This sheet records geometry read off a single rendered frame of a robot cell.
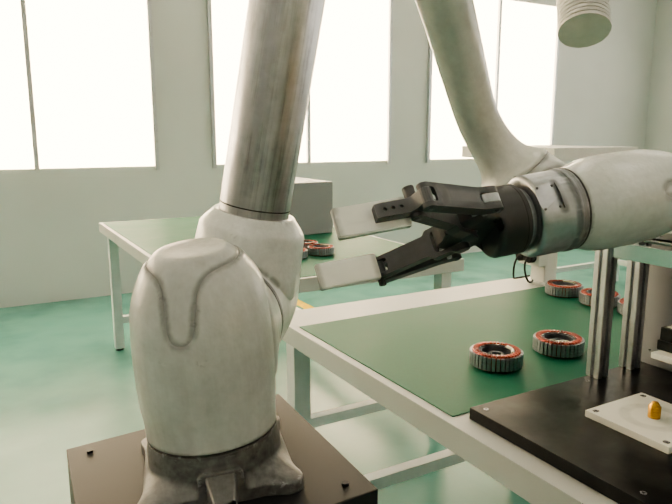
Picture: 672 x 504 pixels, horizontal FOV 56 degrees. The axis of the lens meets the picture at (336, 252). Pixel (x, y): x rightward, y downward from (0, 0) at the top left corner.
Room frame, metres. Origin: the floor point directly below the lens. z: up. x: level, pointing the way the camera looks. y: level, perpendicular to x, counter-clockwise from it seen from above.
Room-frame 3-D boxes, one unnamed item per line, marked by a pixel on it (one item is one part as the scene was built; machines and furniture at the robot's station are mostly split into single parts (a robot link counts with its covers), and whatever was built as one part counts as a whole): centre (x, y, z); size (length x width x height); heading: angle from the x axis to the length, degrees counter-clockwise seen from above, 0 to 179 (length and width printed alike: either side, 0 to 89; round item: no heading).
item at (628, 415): (0.97, -0.52, 0.78); 0.15 x 0.15 x 0.01; 30
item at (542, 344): (1.38, -0.51, 0.77); 0.11 x 0.11 x 0.04
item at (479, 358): (1.29, -0.34, 0.77); 0.11 x 0.11 x 0.04
